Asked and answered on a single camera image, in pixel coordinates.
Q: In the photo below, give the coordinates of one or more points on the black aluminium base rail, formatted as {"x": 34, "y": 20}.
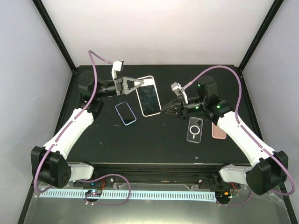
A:
{"x": 149, "y": 173}

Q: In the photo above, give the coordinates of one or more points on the controller board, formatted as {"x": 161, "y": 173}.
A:
{"x": 223, "y": 195}
{"x": 93, "y": 193}

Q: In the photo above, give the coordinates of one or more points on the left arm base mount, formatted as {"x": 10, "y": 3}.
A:
{"x": 105, "y": 182}

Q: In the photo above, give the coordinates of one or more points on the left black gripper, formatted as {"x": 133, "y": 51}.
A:
{"x": 121, "y": 85}

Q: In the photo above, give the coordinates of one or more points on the light blue slotted cable duct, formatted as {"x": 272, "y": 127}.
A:
{"x": 133, "y": 195}

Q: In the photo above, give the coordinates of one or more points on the right controller board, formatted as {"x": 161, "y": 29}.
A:
{"x": 223, "y": 195}

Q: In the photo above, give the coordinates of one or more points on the phone in blue case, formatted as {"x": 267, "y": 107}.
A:
{"x": 125, "y": 113}

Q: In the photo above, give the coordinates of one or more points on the phone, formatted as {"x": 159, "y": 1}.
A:
{"x": 194, "y": 130}
{"x": 125, "y": 113}
{"x": 148, "y": 97}

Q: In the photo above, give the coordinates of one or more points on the black frame post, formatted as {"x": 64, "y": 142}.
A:
{"x": 54, "y": 33}
{"x": 276, "y": 5}

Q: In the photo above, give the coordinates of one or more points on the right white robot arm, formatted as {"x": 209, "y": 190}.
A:
{"x": 267, "y": 168}

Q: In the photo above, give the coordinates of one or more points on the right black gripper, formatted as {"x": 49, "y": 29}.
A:
{"x": 182, "y": 112}

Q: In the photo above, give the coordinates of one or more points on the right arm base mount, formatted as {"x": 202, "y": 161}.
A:
{"x": 213, "y": 181}

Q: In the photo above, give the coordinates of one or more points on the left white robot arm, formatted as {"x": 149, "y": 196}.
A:
{"x": 49, "y": 162}

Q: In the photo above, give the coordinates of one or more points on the right black frame post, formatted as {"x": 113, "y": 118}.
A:
{"x": 276, "y": 5}

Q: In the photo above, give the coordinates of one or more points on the left controller board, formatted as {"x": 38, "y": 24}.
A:
{"x": 93, "y": 193}

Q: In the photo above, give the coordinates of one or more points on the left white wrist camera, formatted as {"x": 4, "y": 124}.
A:
{"x": 117, "y": 67}

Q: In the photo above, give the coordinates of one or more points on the pink phone case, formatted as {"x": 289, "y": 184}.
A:
{"x": 218, "y": 133}

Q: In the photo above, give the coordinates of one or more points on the left black frame post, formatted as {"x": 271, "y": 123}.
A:
{"x": 54, "y": 33}

